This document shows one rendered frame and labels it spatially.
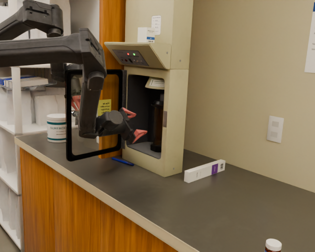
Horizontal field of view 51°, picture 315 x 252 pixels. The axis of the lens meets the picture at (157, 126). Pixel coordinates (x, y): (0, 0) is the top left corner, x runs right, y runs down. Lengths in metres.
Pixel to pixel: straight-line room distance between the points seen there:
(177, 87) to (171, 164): 0.34
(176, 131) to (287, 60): 0.57
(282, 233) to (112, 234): 0.64
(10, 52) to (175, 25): 0.73
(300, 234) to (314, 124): 0.52
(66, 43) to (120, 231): 0.77
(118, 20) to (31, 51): 0.86
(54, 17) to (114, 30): 0.52
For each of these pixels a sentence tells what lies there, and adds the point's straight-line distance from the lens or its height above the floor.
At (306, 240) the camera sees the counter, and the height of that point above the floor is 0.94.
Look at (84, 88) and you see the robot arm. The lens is 0.97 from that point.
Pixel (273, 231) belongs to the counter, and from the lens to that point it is 1.15.
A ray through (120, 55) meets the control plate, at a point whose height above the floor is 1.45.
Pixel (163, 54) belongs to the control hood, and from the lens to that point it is 1.33.
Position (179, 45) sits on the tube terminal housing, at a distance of 1.39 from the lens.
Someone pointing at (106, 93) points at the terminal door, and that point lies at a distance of 1.54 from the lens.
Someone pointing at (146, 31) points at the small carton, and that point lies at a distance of 1.36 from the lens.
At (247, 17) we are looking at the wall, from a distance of 1.67.
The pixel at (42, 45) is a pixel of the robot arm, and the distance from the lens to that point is 0.85.
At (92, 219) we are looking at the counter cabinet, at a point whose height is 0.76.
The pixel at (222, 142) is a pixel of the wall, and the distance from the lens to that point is 1.76.
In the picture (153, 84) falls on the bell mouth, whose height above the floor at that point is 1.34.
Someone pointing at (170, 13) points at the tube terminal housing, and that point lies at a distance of 1.38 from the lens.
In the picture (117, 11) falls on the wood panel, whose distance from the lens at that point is 1.65.
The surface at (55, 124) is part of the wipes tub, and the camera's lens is 1.96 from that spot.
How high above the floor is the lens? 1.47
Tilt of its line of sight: 13 degrees down
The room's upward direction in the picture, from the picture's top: 3 degrees clockwise
